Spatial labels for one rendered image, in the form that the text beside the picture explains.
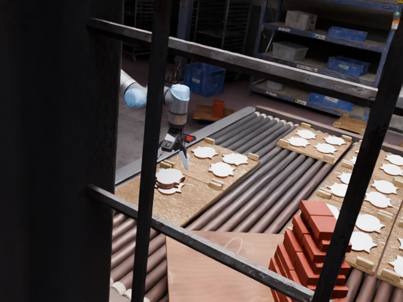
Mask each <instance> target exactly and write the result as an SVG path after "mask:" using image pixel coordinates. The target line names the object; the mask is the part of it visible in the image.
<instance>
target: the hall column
mask: <svg viewBox="0 0 403 302"><path fill-rule="evenodd" d="M193 6H194V0H181V1H180V7H179V17H178V29H177V35H176V38H177V39H180V40H185V41H190V32H191V22H192V16H193ZM175 56H176V55H175ZM185 64H187V58H183V57H181V56H176V59H175V64H174V67H173V77H172V78H169V77H168V78H167V79H165V82H167V83H171V84H181V85H183V83H184V75H185V73H184V72H185Z"/></svg>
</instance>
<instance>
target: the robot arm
mask: <svg viewBox="0 0 403 302"><path fill-rule="evenodd" d="M147 91H148V86H146V87H142V86H140V85H139V84H138V83H137V82H136V81H135V80H133V79H132V78H131V77H130V76H129V75H128V74H127V73H125V72H124V71H123V70H121V85H120V93H121V94H122V95H123V96H124V100H125V102H126V105H127V106H128V107H129V108H142V107H144V106H146V99H147ZM189 95H190V89H189V88H188V87H187V86H185V85H181V84H174V85H173V86H172V87H168V86H164V95H163V104H164V105H167V106H169V113H168V116H169V123H168V125H169V126H170V128H169V130H168V132H167V134H166V136H165V138H164V140H163V141H162V142H160V143H159V146H158V158H159V157H160V156H161V154H162V153H164V152H172V150H174V151H175V152H176V151H177V150H180V152H179V154H178V155H179V157H180V158H181V160H182V163H183V164H184V168H185V169H186V170H188V167H189V163H188V161H189V158H190V156H189V154H188V153H187V148H186V147H185V145H186V142H187V134H185V133H184V127H185V123H186V122H187V111H188V101H189V99H190V97H189ZM171 127H172V128H171ZM183 143H184V144H183ZM158 158H157V159H158Z"/></svg>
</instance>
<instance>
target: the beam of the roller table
mask: <svg viewBox="0 0 403 302"><path fill-rule="evenodd" d="M254 112H255V108H252V107H249V106H247V107H245V108H243V109H241V110H239V111H237V112H235V113H233V114H231V115H229V116H227V117H225V118H223V119H221V120H219V121H217V122H215V123H213V124H210V125H208V126H206V127H204V128H202V129H200V130H198V131H196V132H194V133H192V134H190V135H193V136H196V140H195V141H193V142H192V143H190V144H188V143H186V145H185V147H186V148H189V147H191V146H193V145H195V144H197V143H199V142H201V141H202V140H204V138H205V137H207V138H208V137H210V136H211V135H214V134H216V133H217V132H220V131H221V130H223V129H225V128H227V127H229V126H230V125H232V124H234V123H236V122H238V121H240V120H242V119H244V118H246V117H248V116H250V115H251V114H253V113H254ZM179 152H180V150H177V151H176V152H175V151H174V150H172V152H164V153H162V154H161V156H160V157H159V158H158V159H157V164H159V163H160V162H161V161H164V160H165V159H168V158H170V157H172V156H174V155H176V154H178V153H179ZM141 168H142V158H140V159H138V160H136V161H134V162H132V163H130V164H128V165H126V166H124V167H122V168H120V169H118V170H116V181H115V186H117V185H119V184H121V183H123V182H125V181H127V180H129V179H130V178H132V177H134V176H136V175H138V174H140V173H141Z"/></svg>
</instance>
